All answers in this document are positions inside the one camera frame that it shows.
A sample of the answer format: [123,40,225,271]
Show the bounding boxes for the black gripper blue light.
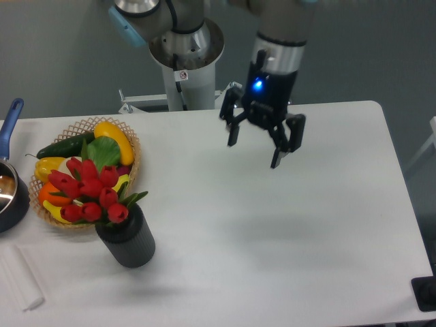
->
[219,50,306,169]

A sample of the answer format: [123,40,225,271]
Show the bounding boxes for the red tulip bouquet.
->
[48,136,149,228]

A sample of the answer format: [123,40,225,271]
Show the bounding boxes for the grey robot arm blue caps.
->
[108,1,317,167]

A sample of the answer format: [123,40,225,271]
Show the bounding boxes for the black ribbed vase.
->
[95,204,156,268]

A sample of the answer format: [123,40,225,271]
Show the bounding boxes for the yellow lemon squash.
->
[94,121,134,166]

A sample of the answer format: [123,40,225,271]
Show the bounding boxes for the green leafy vegetable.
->
[87,136,121,172]

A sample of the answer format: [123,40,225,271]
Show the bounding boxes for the woven wicker basket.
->
[29,116,141,230]

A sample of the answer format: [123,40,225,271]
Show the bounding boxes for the dark green cucumber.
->
[26,132,95,159]

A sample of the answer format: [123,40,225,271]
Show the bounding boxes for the white garlic bulb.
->
[58,157,82,177]

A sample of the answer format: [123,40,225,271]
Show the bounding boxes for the yellow bell pepper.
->
[34,157,65,183]

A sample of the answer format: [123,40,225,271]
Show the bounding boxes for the yellow banana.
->
[42,174,130,225]

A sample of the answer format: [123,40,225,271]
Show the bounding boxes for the black device at table corner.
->
[411,276,435,312]

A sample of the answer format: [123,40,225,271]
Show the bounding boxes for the white rolled cloth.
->
[1,245,45,311]

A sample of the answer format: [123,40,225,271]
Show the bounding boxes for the white frame at right edge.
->
[409,117,435,171]

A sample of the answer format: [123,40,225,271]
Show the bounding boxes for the dark pot blue handle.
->
[1,98,30,233]

